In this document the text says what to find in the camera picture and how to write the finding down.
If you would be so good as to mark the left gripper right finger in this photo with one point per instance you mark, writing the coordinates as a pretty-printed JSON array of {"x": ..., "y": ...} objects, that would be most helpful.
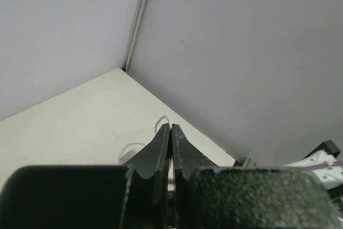
[{"x": 210, "y": 196}]

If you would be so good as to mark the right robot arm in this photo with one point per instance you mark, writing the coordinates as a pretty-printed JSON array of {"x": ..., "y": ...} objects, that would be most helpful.
[{"x": 322, "y": 161}]

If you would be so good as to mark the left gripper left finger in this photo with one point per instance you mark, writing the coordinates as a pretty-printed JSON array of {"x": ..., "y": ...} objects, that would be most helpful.
[{"x": 131, "y": 195}]

